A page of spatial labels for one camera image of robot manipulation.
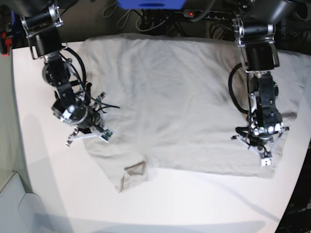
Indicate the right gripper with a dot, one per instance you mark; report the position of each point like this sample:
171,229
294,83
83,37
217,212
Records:
85,118

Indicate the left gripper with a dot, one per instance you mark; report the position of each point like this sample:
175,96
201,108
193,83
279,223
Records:
257,137

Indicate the beige t-shirt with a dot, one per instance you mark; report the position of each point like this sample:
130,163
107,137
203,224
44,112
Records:
172,108

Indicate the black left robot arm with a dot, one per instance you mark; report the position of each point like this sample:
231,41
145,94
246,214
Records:
254,24

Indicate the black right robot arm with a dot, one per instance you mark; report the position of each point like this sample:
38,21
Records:
63,68

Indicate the red and black clamp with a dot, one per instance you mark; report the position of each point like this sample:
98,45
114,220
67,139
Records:
5,43

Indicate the blue box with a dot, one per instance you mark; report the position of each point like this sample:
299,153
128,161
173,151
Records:
151,4

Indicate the black power strip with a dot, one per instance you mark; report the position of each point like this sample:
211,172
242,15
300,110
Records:
213,15

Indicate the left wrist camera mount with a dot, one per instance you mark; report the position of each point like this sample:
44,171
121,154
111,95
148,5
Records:
266,156

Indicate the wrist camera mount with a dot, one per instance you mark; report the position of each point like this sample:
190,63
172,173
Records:
104,135
266,156

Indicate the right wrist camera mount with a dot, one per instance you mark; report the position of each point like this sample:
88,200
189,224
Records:
104,135

